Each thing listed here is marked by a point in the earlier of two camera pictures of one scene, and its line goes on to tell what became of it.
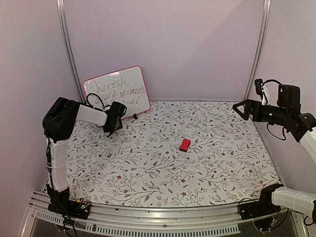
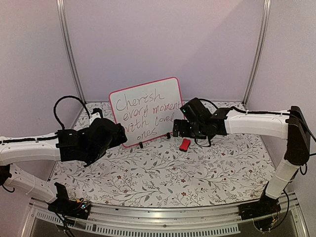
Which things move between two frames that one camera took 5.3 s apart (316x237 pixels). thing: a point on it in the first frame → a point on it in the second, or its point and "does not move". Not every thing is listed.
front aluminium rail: [157, 220] does not move
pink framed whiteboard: [128, 86] → [148, 110]
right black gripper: [250, 104] → [182, 132]
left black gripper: [121, 124] → [121, 134]
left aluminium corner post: [60, 4] does not move
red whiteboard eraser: [184, 145] does not move
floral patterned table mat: [177, 154] does not move
